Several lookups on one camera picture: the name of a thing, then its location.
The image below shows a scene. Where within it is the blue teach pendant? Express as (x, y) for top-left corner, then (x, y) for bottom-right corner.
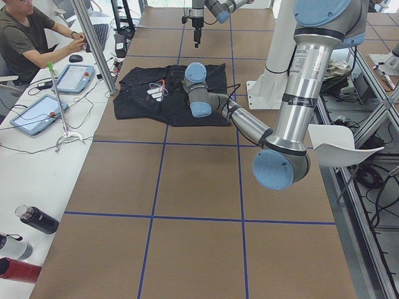
(56, 64), (95, 94)
(9, 95), (60, 136)

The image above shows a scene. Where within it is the far blue teach pendant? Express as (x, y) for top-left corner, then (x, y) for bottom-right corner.
(56, 64), (95, 94)

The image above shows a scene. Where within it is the near blue teach pendant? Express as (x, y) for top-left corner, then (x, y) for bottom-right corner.
(9, 95), (60, 136)

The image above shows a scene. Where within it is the black keyboard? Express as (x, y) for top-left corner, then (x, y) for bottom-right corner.
(92, 24), (109, 51)

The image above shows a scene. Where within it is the brown table mat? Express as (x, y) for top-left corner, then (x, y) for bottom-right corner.
(29, 6), (358, 299)

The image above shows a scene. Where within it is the red cylinder bottle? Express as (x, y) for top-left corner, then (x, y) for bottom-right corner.
(1, 257), (42, 283)

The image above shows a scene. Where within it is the seated person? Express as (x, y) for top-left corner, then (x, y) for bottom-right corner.
(1, 1), (87, 83)

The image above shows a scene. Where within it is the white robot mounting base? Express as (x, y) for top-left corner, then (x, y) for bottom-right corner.
(246, 0), (296, 110)

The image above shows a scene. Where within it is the black computer mouse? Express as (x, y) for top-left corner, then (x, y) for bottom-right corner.
(69, 54), (83, 63)

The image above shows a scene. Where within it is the white water bottle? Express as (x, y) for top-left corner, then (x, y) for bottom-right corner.
(0, 233), (33, 260)

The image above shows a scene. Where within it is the metal reacher grabber tool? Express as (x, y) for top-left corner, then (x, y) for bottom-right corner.
(46, 61), (87, 153)

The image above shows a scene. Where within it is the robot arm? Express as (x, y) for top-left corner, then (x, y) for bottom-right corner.
(181, 1), (368, 190)
(181, 0), (254, 48)

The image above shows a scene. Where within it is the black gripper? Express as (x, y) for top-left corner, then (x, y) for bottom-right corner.
(193, 19), (201, 44)

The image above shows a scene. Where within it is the aluminium frame post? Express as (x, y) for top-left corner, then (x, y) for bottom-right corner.
(71, 0), (117, 95)

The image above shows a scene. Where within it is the white chair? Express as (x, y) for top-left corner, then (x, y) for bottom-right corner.
(308, 124), (385, 168)

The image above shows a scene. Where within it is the black water bottle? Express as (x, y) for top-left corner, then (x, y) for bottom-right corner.
(14, 204), (59, 234)

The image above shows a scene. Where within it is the black graphic t-shirt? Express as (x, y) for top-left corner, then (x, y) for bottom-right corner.
(113, 65), (230, 127)

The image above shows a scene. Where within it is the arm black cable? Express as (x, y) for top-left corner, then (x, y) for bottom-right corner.
(226, 83), (243, 113)

